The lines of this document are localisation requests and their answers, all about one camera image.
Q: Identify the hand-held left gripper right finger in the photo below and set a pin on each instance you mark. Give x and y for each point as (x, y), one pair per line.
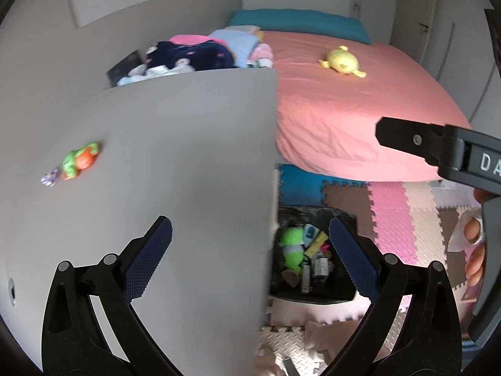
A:
(356, 260)

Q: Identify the navy patterned garment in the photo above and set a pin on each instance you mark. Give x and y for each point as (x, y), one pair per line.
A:
(188, 56)

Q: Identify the white cloth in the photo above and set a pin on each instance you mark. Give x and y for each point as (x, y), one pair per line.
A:
(156, 73)

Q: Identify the long yellow carton box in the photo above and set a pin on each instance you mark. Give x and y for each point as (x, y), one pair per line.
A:
(318, 243)

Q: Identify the yellow plush duck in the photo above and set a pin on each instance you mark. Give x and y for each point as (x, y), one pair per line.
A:
(341, 60)

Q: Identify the long white carton box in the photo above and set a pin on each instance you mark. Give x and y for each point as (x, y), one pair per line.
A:
(306, 278)

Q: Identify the magenta fluffy toy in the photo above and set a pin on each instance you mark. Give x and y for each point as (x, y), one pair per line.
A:
(325, 247)

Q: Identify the colourful foam floor mat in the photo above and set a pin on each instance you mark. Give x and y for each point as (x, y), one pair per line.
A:
(391, 211)

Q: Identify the green plush toy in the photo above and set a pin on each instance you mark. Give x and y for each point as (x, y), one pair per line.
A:
(291, 244)

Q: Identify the green and orange toy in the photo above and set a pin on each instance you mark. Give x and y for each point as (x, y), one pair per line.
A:
(80, 159)

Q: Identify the black trash bin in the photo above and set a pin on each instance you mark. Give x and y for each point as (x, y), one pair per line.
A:
(297, 213)

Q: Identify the bed with pink sheet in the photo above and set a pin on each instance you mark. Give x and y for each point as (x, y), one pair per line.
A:
(332, 117)

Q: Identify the white tissue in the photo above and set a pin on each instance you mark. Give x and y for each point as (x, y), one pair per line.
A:
(457, 239)

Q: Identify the pink garment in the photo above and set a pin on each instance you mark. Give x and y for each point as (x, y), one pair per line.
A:
(191, 40)

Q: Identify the white wardrobe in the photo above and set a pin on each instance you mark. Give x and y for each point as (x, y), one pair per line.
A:
(407, 8)

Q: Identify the teal pillow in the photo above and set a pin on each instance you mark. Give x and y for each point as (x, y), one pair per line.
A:
(297, 21)

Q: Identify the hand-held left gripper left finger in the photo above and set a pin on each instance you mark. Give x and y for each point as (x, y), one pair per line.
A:
(150, 258)

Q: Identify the light blue folded blanket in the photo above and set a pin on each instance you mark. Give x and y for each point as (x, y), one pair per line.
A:
(238, 43)

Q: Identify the person's right hand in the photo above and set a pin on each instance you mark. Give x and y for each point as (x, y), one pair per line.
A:
(474, 264)

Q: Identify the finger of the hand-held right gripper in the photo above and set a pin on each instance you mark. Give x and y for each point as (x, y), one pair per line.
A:
(407, 138)

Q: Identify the small pink folded clothes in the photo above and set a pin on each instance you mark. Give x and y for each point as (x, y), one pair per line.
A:
(261, 55)

